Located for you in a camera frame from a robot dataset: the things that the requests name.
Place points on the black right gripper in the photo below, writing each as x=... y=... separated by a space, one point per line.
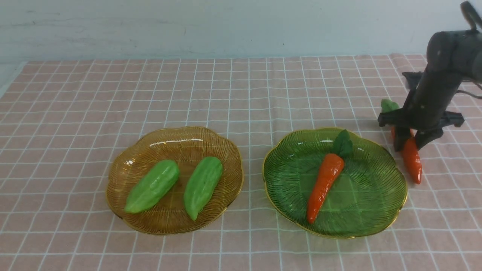
x=424 y=109

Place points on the orange toy carrot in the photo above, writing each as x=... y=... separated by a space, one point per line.
x=409 y=152
x=331 y=167

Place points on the green toy cucumber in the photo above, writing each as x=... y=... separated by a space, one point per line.
x=201 y=185
x=152 y=187

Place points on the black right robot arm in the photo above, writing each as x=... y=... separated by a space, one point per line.
x=453 y=57

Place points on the green glass plate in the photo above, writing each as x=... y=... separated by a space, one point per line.
x=364 y=200

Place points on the amber glass plate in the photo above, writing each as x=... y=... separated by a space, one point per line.
x=187 y=146

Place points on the pink checkered tablecloth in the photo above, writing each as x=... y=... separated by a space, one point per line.
x=63 y=123

